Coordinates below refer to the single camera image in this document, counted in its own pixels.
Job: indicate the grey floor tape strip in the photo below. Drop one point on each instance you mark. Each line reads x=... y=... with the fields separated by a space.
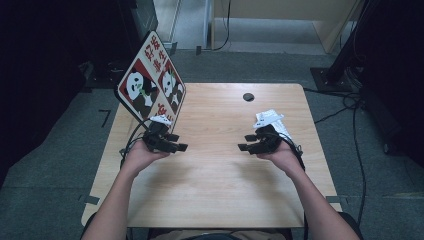
x=89 y=200
x=336 y=200

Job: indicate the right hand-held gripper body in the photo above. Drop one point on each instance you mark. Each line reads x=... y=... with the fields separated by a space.
x=268 y=140

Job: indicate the person's lap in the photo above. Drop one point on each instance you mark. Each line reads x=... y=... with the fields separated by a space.
x=266 y=234

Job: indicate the black metal stand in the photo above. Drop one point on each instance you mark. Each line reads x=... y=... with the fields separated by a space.
x=333 y=80

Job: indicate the black cabinet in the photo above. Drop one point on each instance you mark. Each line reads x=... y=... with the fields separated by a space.
x=140 y=23

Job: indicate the person's right hand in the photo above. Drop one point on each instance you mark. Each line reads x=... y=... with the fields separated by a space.
x=288 y=158

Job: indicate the square panda picture board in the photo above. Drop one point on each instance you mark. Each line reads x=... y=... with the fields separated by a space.
x=146 y=80

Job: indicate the black round table grommet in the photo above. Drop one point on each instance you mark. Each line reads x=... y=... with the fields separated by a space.
x=248 y=97

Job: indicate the person's left hand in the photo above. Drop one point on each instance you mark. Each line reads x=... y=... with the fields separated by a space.
x=140 y=158

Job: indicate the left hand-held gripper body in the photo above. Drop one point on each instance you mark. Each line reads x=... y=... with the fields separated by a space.
x=156 y=141

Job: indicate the light wooden partition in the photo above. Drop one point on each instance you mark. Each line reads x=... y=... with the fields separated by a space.
x=283 y=10

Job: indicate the white waffle cloth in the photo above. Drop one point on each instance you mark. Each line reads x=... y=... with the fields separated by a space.
x=284 y=128

